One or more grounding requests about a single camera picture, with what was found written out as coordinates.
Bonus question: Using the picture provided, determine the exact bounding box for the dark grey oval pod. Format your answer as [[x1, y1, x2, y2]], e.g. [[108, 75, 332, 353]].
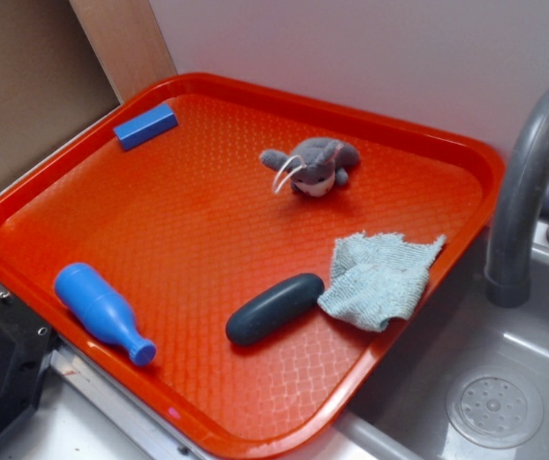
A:
[[225, 273, 325, 347]]

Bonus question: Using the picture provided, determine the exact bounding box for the light blue cloth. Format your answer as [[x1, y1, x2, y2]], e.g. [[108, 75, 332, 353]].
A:
[[317, 232, 446, 333]]

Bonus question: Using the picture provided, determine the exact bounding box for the blue rectangular block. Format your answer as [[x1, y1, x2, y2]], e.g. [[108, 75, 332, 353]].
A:
[[113, 103, 178, 150]]

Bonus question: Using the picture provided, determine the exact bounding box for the sink drain strainer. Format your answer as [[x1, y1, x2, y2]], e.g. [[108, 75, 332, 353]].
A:
[[446, 366, 544, 449]]

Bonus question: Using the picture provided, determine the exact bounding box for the grey curved faucet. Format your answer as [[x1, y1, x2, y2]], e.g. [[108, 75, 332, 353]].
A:
[[485, 89, 549, 308]]

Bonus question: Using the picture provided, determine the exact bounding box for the black box at left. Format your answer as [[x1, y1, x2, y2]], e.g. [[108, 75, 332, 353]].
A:
[[0, 292, 57, 441]]

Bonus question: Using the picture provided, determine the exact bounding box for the blue plastic bottle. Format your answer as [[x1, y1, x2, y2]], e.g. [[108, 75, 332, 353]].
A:
[[54, 263, 157, 367]]

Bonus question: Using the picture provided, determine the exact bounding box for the orange plastic tray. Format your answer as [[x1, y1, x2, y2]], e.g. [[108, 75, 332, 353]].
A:
[[0, 74, 504, 459]]

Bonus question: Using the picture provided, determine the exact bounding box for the grey sink basin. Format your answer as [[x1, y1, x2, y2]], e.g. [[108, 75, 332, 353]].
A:
[[337, 237, 549, 459]]

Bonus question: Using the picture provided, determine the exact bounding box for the grey plush mouse toy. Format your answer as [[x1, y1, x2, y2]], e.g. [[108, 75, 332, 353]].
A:
[[259, 137, 360, 197]]

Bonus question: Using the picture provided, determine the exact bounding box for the brown cardboard panel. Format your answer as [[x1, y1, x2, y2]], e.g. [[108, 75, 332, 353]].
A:
[[0, 1, 176, 191]]

